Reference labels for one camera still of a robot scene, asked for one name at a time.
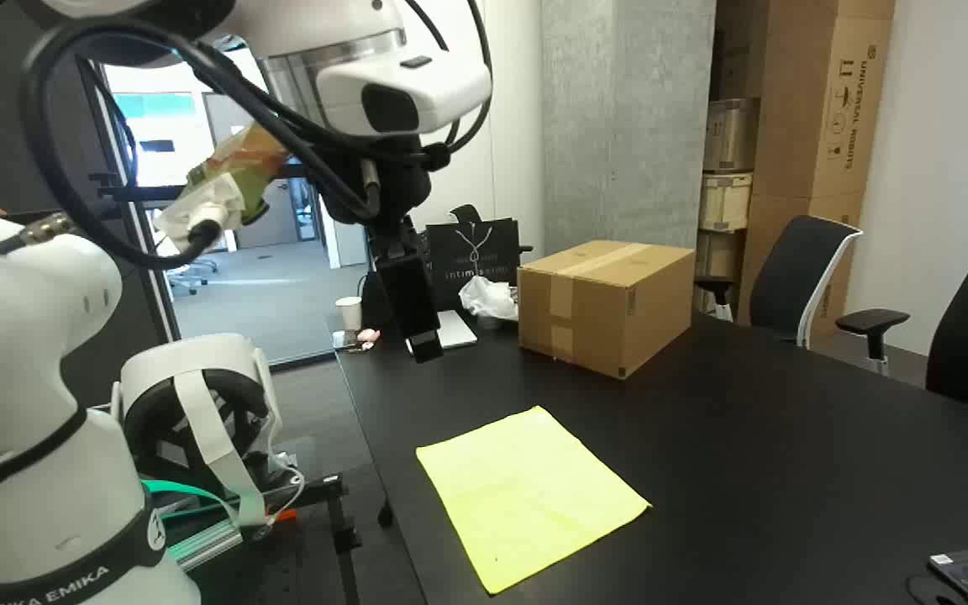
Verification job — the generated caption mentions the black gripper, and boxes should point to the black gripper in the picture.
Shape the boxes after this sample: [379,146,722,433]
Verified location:
[368,211,452,362]

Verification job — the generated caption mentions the yellow towel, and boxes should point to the yellow towel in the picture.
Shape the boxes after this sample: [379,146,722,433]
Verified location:
[414,403,655,600]

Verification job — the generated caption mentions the white crumpled paper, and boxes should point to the white crumpled paper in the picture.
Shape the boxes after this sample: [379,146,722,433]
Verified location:
[456,277,525,326]

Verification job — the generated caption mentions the white cup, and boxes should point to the white cup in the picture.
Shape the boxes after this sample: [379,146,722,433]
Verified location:
[332,291,368,335]

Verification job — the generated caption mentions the black tripod stand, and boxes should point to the black tripod stand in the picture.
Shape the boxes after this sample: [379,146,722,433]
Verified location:
[280,470,368,556]

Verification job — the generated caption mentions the white storage box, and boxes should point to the white storage box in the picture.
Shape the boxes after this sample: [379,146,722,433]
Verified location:
[700,173,757,235]

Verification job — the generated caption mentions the grey storage box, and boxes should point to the grey storage box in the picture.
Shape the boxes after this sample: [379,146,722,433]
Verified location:
[702,94,760,174]

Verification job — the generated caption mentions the tall brown cardboard box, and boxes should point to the tall brown cardboard box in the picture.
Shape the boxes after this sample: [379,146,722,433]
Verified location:
[736,0,897,329]

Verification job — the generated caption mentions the black camera device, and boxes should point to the black camera device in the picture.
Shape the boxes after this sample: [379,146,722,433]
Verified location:
[421,201,536,316]

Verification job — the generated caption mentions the black white-frame office chair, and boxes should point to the black white-frame office chair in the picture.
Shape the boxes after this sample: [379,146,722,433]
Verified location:
[111,333,291,531]
[747,211,913,379]

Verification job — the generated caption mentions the tan taped wrist camera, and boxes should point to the tan taped wrist camera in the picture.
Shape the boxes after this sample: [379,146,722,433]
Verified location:
[162,119,294,245]

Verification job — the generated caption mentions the green cable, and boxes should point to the green cable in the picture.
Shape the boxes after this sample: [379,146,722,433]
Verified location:
[142,473,250,531]

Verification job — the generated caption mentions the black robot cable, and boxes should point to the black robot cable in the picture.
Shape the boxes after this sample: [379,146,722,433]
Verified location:
[17,0,498,271]

